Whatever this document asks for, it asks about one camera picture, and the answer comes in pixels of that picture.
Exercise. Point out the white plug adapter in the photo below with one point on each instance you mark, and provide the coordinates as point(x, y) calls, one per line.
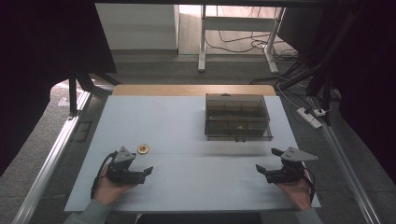
point(319, 112)

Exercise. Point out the white cabinet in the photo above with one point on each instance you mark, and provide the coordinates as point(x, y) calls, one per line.
point(137, 28)

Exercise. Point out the person's right hand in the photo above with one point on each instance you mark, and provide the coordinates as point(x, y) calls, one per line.
point(295, 193)

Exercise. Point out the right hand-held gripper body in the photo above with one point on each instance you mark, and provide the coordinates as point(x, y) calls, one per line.
point(288, 172)

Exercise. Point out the white desk frame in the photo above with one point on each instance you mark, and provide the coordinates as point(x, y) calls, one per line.
point(236, 23)

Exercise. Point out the black curtain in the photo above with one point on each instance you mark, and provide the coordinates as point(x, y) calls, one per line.
point(40, 62)
point(367, 77)

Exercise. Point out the white power strip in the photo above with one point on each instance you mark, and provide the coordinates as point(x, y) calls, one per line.
point(308, 117)

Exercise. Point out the black metal stand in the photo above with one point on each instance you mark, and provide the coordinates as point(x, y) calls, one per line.
point(320, 77)
point(73, 96)

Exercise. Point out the person's left hand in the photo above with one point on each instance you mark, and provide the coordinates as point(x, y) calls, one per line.
point(109, 188)

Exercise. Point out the smoky transparent drawer box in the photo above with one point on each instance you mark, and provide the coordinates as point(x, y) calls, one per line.
point(237, 117)

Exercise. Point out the aluminium rail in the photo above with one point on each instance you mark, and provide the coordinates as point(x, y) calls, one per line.
point(46, 168)
point(345, 161)

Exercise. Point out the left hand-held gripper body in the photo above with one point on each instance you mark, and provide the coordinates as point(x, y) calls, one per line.
point(123, 169)

